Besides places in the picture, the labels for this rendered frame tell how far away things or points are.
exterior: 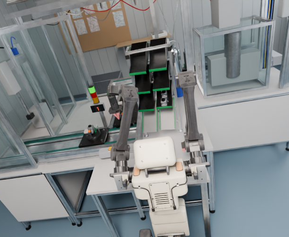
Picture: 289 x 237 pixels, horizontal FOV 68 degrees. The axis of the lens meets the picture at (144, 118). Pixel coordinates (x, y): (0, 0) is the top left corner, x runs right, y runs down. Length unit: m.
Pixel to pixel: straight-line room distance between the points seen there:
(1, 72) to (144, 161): 1.70
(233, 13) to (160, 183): 1.78
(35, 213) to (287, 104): 2.94
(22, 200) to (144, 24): 3.94
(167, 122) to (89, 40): 3.73
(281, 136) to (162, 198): 2.10
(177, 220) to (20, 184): 1.56
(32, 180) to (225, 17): 2.38
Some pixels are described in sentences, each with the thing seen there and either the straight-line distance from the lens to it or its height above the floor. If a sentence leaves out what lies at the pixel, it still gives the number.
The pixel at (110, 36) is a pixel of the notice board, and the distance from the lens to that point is 5.12.
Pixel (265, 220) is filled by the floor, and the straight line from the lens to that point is 2.48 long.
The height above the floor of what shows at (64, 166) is 0.86.
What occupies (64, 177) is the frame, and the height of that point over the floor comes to 0.54.
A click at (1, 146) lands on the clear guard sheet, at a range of 2.22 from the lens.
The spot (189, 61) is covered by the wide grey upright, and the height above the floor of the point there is 1.16.
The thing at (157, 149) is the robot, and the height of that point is 1.35.
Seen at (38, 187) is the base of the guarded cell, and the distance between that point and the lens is 2.37.
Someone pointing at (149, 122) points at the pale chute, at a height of 1.05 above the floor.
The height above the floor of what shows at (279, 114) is 0.57.
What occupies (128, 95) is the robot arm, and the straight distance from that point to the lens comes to 1.12.
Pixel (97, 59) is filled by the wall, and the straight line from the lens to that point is 5.34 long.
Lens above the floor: 2.04
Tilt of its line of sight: 31 degrees down
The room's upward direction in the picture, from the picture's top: 13 degrees counter-clockwise
